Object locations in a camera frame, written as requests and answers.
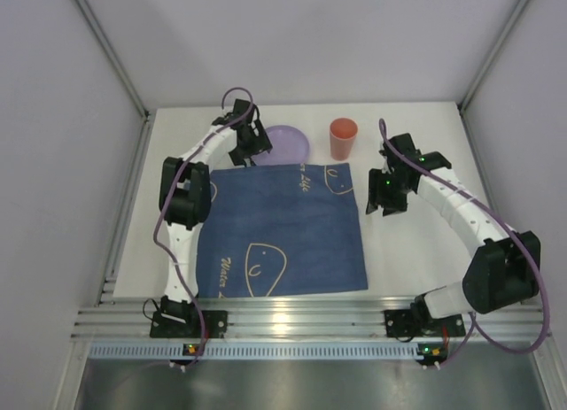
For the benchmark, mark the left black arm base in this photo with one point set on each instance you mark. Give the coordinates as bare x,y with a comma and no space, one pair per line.
167,326

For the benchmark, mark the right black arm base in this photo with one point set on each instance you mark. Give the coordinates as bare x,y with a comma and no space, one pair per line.
402,324

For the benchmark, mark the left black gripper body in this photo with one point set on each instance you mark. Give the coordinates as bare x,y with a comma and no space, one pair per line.
250,145

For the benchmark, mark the orange plastic cup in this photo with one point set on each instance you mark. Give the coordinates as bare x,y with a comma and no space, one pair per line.
343,132

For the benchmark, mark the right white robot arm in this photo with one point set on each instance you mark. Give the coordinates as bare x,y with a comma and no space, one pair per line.
503,262

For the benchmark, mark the aluminium frame post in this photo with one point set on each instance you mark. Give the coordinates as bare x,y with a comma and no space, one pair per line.
104,43
491,57

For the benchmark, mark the perforated grey cable duct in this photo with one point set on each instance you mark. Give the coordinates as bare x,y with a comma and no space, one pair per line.
266,351

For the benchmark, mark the blue embroidered cloth placemat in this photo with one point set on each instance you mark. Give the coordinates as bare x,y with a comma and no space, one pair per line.
281,231

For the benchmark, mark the left aluminium frame post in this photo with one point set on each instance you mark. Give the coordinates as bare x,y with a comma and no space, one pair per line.
104,43

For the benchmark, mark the aluminium mounting rail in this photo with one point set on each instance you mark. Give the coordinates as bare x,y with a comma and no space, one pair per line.
296,319

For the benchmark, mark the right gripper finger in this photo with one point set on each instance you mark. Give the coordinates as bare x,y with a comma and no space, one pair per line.
394,209
375,202

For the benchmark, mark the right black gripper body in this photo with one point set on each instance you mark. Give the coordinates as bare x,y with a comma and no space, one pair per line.
385,193

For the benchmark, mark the purple plastic plate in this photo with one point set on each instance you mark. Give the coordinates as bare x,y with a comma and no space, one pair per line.
290,146

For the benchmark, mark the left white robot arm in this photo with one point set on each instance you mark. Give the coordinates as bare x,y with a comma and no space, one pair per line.
186,195

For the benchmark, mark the right aluminium frame post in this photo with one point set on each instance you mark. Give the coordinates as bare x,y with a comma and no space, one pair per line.
491,57

